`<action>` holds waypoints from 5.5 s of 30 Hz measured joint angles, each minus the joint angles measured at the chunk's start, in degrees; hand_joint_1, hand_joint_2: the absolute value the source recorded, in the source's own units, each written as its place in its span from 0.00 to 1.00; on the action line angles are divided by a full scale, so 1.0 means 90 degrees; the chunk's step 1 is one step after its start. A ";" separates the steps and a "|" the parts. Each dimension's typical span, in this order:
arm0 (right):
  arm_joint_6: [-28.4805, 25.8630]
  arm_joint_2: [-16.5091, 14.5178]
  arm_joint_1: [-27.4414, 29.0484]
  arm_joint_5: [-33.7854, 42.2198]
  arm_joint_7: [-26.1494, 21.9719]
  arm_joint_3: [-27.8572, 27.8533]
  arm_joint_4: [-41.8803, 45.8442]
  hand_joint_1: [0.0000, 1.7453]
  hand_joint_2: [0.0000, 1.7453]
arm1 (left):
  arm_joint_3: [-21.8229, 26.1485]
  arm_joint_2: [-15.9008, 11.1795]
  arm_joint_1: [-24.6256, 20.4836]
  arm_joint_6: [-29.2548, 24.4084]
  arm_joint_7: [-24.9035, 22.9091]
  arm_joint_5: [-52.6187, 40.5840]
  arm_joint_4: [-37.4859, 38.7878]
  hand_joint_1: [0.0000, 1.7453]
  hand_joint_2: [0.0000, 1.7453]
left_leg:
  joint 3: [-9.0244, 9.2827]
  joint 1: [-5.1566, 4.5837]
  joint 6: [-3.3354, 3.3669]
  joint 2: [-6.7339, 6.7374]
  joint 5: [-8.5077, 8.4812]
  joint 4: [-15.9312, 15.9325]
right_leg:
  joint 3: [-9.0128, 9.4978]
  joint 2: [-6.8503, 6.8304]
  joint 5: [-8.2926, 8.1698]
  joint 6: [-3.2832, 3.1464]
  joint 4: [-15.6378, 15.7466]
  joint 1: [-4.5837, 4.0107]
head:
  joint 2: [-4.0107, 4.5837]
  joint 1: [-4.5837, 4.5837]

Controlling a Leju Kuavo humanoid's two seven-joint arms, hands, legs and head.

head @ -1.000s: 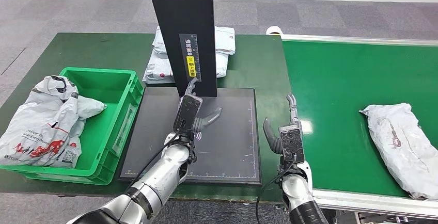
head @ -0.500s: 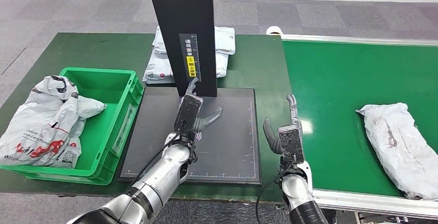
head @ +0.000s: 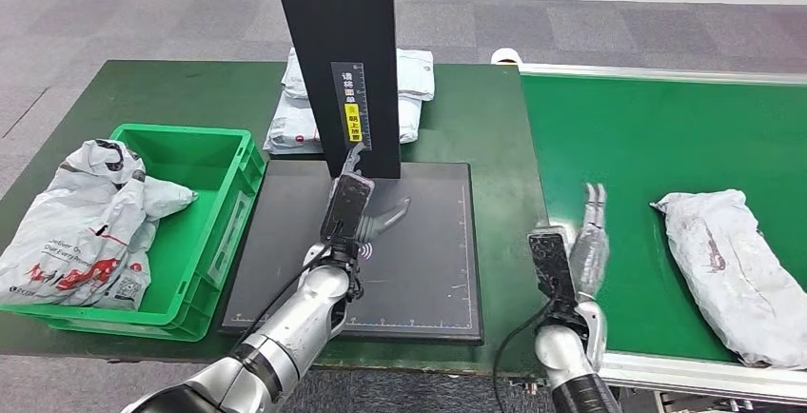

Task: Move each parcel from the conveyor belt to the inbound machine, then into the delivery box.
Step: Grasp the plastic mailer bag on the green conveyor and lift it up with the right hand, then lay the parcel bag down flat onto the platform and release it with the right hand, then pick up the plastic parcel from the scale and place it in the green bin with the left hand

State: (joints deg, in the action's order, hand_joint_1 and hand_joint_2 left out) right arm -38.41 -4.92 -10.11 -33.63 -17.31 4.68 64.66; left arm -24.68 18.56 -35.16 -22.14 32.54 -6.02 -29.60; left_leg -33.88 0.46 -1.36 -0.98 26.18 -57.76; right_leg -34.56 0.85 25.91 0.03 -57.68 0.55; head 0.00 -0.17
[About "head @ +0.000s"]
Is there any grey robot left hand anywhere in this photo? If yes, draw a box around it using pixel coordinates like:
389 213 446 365
343 142 412 246

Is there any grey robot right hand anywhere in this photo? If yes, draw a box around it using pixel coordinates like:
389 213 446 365
565 183 612 303

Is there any parcel faded red print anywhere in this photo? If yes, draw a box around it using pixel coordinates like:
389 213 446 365
650 189 807 370

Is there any white parcel bright red print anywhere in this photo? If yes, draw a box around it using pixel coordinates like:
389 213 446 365
0 139 200 310

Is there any green conveyor belt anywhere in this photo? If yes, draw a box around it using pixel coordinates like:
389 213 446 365
521 74 807 364

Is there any yellow and grey column label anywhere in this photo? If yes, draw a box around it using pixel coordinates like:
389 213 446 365
330 62 373 151

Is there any flat grey courier bag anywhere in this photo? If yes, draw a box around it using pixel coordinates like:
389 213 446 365
282 47 436 103
263 89 423 156

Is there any black scanner column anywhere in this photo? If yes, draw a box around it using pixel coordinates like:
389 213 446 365
269 0 403 180

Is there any green plastic crate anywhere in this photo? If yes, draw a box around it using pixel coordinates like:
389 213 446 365
0 123 267 344

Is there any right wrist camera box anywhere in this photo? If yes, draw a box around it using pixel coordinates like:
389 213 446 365
528 228 578 310

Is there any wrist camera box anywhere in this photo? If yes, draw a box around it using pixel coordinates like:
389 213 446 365
528 228 578 310
319 172 376 246

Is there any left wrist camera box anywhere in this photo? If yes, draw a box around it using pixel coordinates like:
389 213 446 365
319 172 376 246

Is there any black scanner base plate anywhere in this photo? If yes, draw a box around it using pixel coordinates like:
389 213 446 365
218 161 484 345

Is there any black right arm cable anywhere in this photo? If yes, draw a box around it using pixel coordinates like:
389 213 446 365
491 299 556 413

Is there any aluminium conveyor frame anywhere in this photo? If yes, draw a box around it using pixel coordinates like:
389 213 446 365
515 63 807 413

